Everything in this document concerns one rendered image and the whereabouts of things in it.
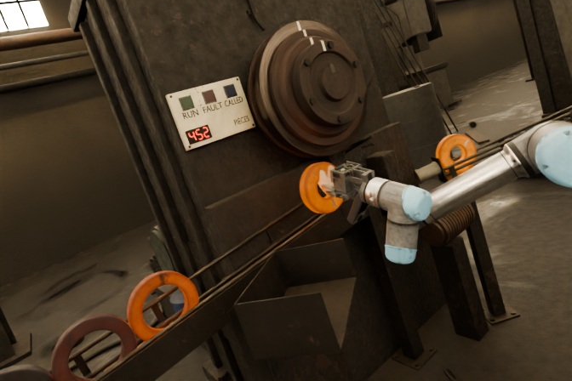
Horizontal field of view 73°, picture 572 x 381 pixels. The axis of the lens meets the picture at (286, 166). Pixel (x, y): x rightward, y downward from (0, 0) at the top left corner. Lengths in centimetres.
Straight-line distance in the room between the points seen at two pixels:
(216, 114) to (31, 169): 599
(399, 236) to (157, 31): 93
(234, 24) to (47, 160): 596
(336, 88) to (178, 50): 52
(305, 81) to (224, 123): 30
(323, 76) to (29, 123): 629
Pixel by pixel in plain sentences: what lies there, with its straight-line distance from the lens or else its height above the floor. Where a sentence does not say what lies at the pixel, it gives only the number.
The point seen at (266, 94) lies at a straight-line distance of 124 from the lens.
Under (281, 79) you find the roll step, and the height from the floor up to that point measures 118.
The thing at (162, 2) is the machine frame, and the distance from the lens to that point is 136.
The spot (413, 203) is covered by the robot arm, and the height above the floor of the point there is 79.
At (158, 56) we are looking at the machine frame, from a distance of 129.
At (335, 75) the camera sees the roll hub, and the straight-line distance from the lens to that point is 130.
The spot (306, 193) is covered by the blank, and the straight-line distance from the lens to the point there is 112.
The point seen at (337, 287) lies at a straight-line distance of 106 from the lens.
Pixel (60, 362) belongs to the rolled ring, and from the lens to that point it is 111.
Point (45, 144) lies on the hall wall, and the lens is 718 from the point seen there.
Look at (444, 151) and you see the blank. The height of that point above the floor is 73.
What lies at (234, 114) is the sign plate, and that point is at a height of 112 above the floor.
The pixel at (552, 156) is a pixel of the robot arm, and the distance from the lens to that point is 91.
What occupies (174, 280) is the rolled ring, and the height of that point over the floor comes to 75.
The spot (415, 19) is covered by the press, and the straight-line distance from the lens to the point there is 934.
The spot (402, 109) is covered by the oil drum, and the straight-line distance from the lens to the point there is 403.
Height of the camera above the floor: 108
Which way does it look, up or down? 8 degrees down
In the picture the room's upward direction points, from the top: 19 degrees counter-clockwise
